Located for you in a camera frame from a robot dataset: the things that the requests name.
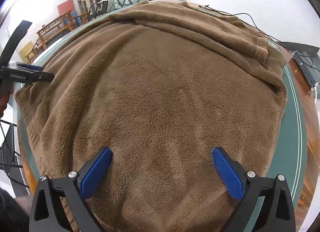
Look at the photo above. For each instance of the red board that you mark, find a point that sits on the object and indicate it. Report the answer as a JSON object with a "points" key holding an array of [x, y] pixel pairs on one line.
{"points": [[66, 6]]}

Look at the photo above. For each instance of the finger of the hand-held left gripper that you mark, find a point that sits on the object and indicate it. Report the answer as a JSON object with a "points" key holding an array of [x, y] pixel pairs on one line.
{"points": [[42, 76], [30, 67]]}

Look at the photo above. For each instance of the green table mat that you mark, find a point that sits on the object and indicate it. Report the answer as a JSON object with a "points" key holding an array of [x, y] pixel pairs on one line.
{"points": [[292, 122]]}

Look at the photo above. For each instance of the small wooden chair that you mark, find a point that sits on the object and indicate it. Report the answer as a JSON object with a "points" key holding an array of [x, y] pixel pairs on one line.
{"points": [[31, 51]]}

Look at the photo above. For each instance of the brown fleece sweater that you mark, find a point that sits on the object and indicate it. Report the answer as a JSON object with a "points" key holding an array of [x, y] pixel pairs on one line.
{"points": [[155, 97]]}

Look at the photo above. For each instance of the black mesh chair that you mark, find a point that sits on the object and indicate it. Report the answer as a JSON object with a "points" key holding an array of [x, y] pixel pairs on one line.
{"points": [[7, 147]]}

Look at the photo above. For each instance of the black metal chair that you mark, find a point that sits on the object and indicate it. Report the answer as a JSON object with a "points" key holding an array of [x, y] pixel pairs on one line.
{"points": [[98, 8]]}

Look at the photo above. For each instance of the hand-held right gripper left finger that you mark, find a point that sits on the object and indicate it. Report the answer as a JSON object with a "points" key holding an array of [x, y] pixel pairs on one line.
{"points": [[96, 172]]}

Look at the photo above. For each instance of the person's left hand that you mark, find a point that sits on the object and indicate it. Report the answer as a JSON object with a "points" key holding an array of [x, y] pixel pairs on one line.
{"points": [[3, 104]]}

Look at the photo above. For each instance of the person's dark clothing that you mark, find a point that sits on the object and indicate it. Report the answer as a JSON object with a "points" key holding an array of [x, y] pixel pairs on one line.
{"points": [[12, 212]]}

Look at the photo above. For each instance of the blue chair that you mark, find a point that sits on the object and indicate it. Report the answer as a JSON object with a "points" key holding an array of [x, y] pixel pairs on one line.
{"points": [[75, 18]]}

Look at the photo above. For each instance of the yellow board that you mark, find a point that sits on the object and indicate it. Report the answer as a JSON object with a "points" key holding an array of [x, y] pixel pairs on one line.
{"points": [[25, 49]]}

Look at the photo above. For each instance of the black power strip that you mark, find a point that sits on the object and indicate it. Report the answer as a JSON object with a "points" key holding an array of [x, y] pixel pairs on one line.
{"points": [[307, 69]]}

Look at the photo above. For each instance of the wooden bench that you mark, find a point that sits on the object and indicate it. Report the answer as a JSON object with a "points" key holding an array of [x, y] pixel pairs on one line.
{"points": [[52, 29]]}

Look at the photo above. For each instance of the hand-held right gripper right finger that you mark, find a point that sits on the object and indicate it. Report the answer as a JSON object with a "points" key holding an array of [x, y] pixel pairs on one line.
{"points": [[228, 174]]}

